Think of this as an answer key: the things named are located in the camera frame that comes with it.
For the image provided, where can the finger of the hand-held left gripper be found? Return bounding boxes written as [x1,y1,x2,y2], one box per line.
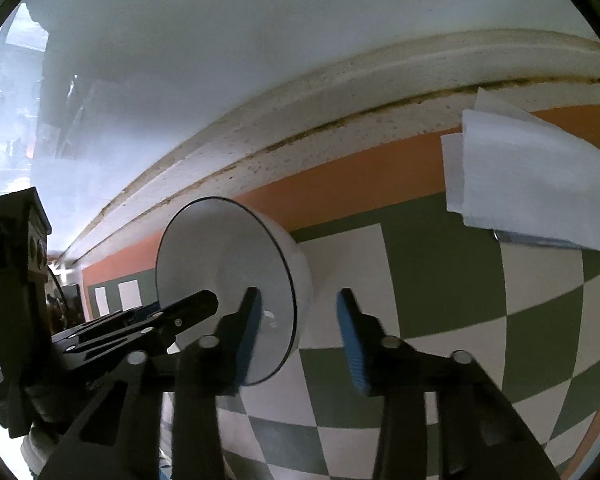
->
[82,305,161,331]
[55,291,219,359]

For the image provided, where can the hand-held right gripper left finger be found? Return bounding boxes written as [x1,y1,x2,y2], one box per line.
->
[40,287,263,480]

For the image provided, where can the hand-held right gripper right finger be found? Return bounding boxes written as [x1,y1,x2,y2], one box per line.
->
[336,288,561,480]

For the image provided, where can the white bowl with dark rim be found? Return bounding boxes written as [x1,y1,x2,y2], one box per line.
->
[155,196,314,387]

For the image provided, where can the green white checkered tablecloth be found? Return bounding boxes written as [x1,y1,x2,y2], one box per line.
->
[80,104,600,480]

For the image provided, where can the folded white paper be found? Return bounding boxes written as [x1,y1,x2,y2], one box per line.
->
[440,87,600,261]

